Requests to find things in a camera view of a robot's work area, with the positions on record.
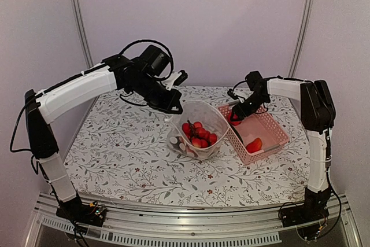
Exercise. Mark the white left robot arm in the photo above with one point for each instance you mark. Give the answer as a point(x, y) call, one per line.
point(45, 106)

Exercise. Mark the clear zip top bag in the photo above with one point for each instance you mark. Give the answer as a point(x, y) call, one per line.
point(212, 120)

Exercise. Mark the red chili pepper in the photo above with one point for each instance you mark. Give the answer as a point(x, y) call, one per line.
point(254, 146)

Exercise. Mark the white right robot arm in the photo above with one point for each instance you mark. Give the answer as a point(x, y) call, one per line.
point(317, 115)

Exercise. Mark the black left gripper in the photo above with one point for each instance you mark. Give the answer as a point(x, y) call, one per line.
point(176, 100)

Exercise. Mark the red wrinkled apple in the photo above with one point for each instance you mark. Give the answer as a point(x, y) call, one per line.
point(233, 119)

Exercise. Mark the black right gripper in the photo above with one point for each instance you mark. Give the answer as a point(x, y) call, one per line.
point(246, 113)

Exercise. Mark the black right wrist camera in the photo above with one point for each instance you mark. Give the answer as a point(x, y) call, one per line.
point(235, 93)

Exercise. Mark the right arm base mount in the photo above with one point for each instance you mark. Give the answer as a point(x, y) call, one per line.
point(309, 222)

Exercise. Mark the aluminium frame post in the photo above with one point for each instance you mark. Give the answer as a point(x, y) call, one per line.
point(308, 4)
point(76, 8)

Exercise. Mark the right aluminium frame post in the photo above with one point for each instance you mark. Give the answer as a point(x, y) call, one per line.
point(308, 4)

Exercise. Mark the floral table cloth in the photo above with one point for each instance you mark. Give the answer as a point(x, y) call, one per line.
point(121, 152)

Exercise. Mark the left aluminium frame post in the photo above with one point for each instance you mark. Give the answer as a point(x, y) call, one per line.
point(76, 8)

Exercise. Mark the pink plastic basket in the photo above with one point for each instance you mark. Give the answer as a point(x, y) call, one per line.
point(259, 125)

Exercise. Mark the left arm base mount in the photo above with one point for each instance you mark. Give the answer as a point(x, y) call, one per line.
point(91, 214)

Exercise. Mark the aluminium front rail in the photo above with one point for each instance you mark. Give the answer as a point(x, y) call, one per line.
point(130, 223)

